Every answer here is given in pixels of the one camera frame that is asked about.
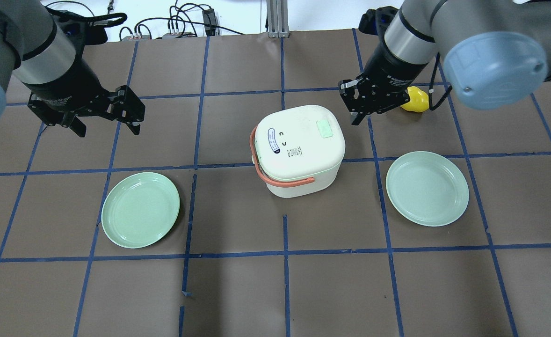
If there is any black power adapter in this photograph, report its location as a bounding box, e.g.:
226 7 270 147
202 8 218 36

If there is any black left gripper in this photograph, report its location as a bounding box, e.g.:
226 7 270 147
27 59 145 137

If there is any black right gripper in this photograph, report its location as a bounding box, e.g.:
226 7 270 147
338 44 427 126

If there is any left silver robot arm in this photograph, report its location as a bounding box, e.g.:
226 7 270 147
0 0 145 137

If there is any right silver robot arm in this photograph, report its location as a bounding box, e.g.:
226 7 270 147
338 0 551 125

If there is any orange rice cooker handle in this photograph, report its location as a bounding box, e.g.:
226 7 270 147
250 125 315 187

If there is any green plate near left arm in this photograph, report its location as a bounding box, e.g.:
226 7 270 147
101 171 180 249

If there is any green plate near right arm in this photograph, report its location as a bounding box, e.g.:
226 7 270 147
386 151 470 227

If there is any yellow toy lemon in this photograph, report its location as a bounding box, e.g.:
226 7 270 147
401 86 429 113

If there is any white rice cooker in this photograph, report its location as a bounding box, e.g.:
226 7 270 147
248 105 346 198

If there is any aluminium frame post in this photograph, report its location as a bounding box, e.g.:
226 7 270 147
266 0 290 38

